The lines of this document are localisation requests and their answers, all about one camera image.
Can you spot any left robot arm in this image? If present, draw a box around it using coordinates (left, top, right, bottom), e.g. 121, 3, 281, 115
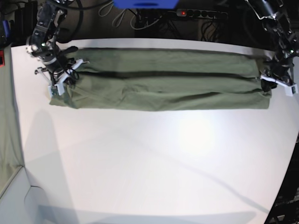
246, 0, 299, 96

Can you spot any green cloth at left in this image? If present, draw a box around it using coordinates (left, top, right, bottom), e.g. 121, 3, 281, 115
0, 46, 24, 195

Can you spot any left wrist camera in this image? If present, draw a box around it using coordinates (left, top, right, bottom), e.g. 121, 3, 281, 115
285, 84, 299, 97

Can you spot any blue box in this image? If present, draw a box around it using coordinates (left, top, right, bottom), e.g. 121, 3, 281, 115
113, 0, 179, 9

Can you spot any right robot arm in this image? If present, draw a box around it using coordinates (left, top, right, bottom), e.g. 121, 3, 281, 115
27, 0, 79, 86

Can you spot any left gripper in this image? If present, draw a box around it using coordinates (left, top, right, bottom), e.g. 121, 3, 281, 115
260, 57, 295, 88

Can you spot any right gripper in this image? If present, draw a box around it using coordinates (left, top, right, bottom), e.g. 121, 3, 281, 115
34, 45, 80, 86

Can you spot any red device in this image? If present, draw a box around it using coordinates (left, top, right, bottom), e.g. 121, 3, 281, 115
0, 50, 5, 67

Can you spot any white power strip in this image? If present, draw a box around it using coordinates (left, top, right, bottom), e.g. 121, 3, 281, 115
176, 9, 228, 20

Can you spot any green t-shirt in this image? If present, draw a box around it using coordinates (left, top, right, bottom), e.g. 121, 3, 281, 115
50, 48, 271, 112

